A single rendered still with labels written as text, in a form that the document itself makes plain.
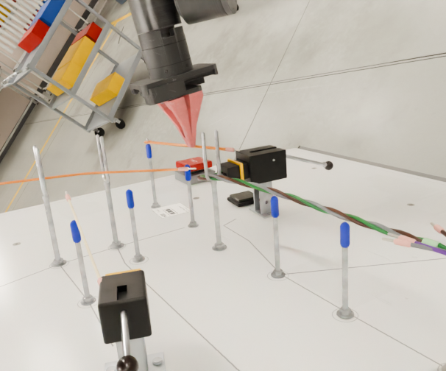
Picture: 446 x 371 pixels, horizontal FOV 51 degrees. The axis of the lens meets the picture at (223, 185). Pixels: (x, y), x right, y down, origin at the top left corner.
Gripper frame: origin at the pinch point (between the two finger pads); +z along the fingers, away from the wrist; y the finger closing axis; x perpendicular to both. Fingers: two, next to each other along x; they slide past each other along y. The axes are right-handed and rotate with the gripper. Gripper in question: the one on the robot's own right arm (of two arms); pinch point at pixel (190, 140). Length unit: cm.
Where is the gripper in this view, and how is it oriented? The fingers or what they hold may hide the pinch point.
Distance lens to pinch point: 64.1
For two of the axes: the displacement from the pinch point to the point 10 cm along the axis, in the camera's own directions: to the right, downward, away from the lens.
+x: -4.2, -2.3, 8.8
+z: 2.3, 9.1, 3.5
